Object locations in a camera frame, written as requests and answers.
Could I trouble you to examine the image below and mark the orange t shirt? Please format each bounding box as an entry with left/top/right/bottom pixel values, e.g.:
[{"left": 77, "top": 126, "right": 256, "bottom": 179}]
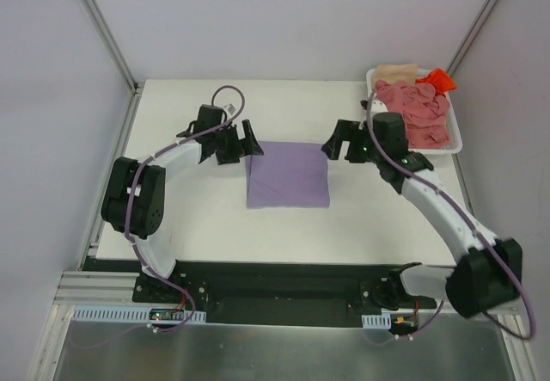
[{"left": 415, "top": 68, "right": 457, "bottom": 95}]

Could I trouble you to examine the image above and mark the right white cable duct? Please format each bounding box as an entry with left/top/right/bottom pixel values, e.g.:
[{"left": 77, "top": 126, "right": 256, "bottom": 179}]
[{"left": 361, "top": 311, "right": 418, "bottom": 330}]

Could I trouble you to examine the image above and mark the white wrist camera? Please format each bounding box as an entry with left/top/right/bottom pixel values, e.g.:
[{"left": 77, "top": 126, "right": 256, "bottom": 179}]
[
  {"left": 223, "top": 103, "right": 236, "bottom": 116},
  {"left": 371, "top": 99, "right": 388, "bottom": 114}
]

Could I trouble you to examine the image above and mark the purple cable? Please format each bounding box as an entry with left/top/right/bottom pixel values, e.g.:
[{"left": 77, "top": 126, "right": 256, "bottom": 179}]
[
  {"left": 68, "top": 84, "right": 247, "bottom": 350},
  {"left": 364, "top": 90, "right": 537, "bottom": 347}
]

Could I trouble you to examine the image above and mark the aluminium frame post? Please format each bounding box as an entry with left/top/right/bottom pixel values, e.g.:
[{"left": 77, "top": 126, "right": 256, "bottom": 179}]
[
  {"left": 446, "top": 0, "right": 502, "bottom": 77},
  {"left": 81, "top": 0, "right": 139, "bottom": 94}
]

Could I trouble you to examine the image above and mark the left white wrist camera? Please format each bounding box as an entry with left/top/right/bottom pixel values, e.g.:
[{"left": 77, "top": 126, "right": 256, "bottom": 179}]
[{"left": 223, "top": 103, "right": 236, "bottom": 116}]

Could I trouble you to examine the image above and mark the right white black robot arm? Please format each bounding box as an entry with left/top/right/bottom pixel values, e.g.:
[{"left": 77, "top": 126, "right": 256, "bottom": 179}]
[{"left": 321, "top": 112, "right": 523, "bottom": 318}]

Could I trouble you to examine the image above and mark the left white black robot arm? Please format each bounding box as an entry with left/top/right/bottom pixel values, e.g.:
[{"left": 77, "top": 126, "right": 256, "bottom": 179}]
[{"left": 101, "top": 105, "right": 264, "bottom": 303}]

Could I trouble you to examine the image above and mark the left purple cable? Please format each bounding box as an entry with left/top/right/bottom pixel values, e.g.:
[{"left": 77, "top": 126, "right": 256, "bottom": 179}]
[{"left": 68, "top": 84, "right": 247, "bottom": 350}]

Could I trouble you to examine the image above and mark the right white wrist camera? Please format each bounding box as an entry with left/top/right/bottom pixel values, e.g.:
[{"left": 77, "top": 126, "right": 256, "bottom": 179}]
[{"left": 371, "top": 99, "right": 388, "bottom": 114}]

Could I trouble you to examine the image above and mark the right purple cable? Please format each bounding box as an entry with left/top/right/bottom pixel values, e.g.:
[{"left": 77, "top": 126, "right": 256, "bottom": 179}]
[{"left": 364, "top": 90, "right": 537, "bottom": 347}]

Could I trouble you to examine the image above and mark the left aluminium frame post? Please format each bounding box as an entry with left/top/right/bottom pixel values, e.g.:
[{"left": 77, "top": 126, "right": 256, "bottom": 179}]
[{"left": 81, "top": 0, "right": 139, "bottom": 94}]

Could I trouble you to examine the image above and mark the pink t shirt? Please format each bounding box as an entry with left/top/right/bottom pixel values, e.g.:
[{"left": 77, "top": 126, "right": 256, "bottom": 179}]
[{"left": 375, "top": 80, "right": 450, "bottom": 149}]

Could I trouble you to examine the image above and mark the right aluminium frame post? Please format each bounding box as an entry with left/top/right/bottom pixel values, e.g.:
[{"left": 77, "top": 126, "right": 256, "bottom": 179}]
[{"left": 446, "top": 0, "right": 502, "bottom": 77}]

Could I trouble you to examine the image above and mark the beige t shirt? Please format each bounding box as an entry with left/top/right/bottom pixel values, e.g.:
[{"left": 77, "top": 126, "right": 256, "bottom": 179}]
[{"left": 371, "top": 64, "right": 419, "bottom": 84}]

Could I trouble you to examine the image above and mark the front aluminium frame rail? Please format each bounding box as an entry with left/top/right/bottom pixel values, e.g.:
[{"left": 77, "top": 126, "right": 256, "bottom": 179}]
[{"left": 53, "top": 269, "right": 521, "bottom": 313}]

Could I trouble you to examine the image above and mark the purple t shirt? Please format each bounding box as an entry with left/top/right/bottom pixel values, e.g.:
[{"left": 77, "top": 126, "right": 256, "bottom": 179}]
[{"left": 246, "top": 141, "right": 330, "bottom": 209}]

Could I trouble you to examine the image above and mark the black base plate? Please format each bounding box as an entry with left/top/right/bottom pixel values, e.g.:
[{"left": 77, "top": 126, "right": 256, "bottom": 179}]
[{"left": 81, "top": 256, "right": 443, "bottom": 325}]

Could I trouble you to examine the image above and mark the white plastic basket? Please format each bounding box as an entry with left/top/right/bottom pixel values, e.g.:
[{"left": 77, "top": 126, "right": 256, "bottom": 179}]
[{"left": 365, "top": 68, "right": 462, "bottom": 155}]

